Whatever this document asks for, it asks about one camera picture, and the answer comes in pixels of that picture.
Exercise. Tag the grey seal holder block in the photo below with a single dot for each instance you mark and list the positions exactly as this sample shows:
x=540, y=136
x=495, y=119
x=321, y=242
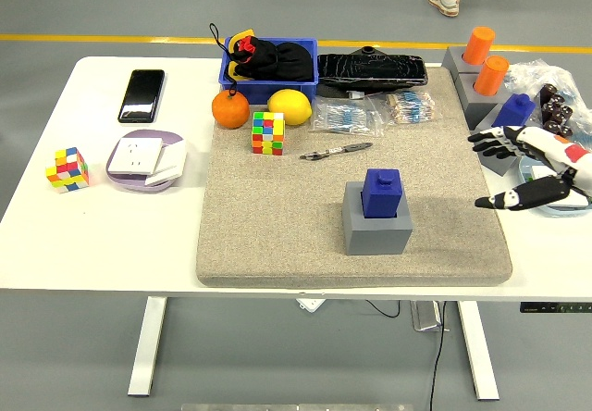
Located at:
x=484, y=117
x=476, y=105
x=453, y=61
x=377, y=237

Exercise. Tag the light blue plate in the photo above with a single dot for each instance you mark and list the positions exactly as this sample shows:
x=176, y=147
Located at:
x=555, y=212

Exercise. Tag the blue square seal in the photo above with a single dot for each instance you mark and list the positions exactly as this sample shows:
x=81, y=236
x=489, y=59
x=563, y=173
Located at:
x=513, y=112
x=379, y=195

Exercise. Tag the yellow lemon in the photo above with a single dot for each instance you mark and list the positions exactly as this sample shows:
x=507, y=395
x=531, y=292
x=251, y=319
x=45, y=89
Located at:
x=289, y=107

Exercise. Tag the white table leg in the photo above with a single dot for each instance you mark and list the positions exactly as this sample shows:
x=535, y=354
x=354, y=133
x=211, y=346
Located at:
x=145, y=346
x=478, y=351

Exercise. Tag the yellow red toy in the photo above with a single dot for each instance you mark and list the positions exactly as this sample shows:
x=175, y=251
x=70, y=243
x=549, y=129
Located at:
x=241, y=36

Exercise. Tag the black stand base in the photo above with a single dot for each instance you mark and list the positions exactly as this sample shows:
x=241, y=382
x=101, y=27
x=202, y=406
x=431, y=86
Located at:
x=367, y=50

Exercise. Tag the crumpled clear plastic bag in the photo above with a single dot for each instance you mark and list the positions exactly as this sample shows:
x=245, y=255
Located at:
x=532, y=75

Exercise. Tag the grey-brown mat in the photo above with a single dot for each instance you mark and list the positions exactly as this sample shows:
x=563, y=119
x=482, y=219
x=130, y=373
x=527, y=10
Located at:
x=277, y=221

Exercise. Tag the small clear resistor bag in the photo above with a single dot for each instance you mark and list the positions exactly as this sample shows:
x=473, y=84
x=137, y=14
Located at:
x=411, y=108

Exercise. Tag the dark brown capacitor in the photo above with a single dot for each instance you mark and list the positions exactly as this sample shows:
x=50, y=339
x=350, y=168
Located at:
x=565, y=130
x=550, y=112
x=565, y=114
x=550, y=127
x=558, y=101
x=549, y=92

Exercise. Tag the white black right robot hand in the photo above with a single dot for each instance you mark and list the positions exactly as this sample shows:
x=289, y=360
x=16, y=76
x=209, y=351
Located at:
x=573, y=161

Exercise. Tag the blue plastic bin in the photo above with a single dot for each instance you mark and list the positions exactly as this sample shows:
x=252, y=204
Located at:
x=277, y=91

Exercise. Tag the black table control panel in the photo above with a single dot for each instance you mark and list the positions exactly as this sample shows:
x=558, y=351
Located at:
x=555, y=307

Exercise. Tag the colourful puzzle cube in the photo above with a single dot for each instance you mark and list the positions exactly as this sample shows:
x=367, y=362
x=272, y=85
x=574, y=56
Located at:
x=267, y=133
x=67, y=170

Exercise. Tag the large clear resistor bag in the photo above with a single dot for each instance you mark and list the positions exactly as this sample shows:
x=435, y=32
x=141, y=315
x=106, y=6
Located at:
x=344, y=117

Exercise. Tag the orange cylinder seal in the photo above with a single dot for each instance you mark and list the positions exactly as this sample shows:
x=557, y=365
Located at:
x=490, y=75
x=478, y=45

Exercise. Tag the purple plate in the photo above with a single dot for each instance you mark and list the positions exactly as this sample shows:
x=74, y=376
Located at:
x=136, y=185

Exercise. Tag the white switch panel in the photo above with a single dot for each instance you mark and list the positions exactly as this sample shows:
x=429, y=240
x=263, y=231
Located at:
x=172, y=161
x=538, y=171

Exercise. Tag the small white connector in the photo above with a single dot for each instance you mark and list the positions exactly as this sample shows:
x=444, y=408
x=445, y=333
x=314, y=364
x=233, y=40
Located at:
x=356, y=95

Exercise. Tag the black silver pen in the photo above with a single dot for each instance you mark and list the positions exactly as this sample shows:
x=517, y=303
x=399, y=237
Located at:
x=333, y=151

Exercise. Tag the white wall socket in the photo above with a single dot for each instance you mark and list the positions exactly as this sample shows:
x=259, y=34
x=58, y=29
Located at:
x=135, y=155

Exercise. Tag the orange fruit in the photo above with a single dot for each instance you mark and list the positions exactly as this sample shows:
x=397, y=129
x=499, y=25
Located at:
x=230, y=111

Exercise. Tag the black smartphone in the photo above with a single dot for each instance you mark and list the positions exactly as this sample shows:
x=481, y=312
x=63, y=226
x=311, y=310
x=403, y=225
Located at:
x=141, y=96

